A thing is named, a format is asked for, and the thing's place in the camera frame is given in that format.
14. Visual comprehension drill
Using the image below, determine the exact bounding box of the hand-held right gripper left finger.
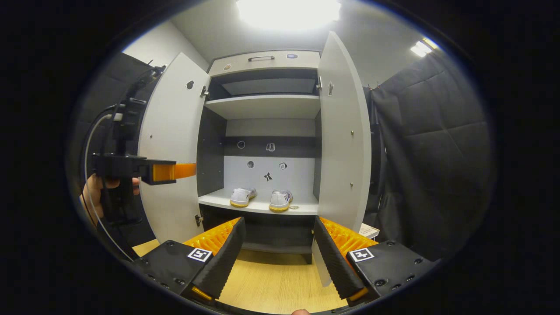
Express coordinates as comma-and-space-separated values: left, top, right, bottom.
129, 217, 246, 307

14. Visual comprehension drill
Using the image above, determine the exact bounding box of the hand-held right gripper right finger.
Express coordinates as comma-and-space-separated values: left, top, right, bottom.
311, 216, 438, 308

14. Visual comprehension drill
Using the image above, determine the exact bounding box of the grey shoe cabinet door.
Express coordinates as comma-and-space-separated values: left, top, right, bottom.
311, 31, 372, 288
138, 52, 211, 244

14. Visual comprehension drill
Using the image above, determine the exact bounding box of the white shoe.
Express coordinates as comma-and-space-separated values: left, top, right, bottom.
229, 187, 258, 208
268, 189, 294, 213

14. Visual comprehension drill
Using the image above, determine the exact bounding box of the grey shoe cabinet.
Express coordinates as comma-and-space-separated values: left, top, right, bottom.
196, 49, 322, 265

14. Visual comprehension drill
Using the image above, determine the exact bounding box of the grey cabinet shelf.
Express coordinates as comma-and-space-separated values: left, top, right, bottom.
204, 94, 321, 120
198, 188, 320, 216

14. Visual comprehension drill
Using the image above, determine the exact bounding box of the grey cabinet drawer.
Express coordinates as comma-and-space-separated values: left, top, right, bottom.
208, 50, 321, 77

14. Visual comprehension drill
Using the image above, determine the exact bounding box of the white book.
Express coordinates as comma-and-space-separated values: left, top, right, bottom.
359, 223, 380, 240

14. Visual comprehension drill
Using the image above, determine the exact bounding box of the large ceiling light panel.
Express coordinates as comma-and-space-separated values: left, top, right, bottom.
236, 0, 342, 31

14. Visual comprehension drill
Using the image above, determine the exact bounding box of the small ceiling light panel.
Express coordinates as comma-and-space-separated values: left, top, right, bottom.
410, 38, 438, 57

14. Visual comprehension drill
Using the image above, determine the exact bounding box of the white cable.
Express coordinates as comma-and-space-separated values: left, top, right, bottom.
84, 113, 134, 262

